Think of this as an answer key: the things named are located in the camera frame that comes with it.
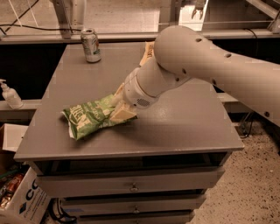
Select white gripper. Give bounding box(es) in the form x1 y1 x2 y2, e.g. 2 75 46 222
109 67 158 123

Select green jalapeno chip bag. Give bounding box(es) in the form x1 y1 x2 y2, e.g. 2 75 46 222
62 94 137 140

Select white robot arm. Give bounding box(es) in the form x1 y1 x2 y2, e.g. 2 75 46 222
111 25 280 126

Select green 7up can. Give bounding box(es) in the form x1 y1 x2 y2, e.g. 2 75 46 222
80 29 102 63

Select brown chip bag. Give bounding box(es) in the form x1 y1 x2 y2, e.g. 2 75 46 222
139 41 155 67

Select grey drawer cabinet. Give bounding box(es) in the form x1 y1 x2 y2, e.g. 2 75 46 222
13 42 245 224

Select top grey drawer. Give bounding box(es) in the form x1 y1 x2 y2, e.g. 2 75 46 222
37 167 225 198

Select grey drawer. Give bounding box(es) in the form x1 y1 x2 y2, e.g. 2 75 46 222
62 194 206 216
37 167 225 198
77 210 194 224

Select white pump bottle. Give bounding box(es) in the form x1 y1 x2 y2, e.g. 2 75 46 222
0 79 24 109

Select middle grey drawer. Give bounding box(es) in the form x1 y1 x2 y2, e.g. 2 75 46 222
62 194 206 216

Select bottom grey drawer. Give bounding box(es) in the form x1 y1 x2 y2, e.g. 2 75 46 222
77 210 194 224

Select white cardboard box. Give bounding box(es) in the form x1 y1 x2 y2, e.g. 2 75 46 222
0 123 50 224

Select snack packets in box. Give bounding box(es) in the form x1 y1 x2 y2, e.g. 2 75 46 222
0 173 24 208

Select black cables under cabinet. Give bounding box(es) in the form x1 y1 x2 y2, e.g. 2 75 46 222
47 199 78 224

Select black cable on ledge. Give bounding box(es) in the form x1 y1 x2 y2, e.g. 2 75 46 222
0 24 82 36

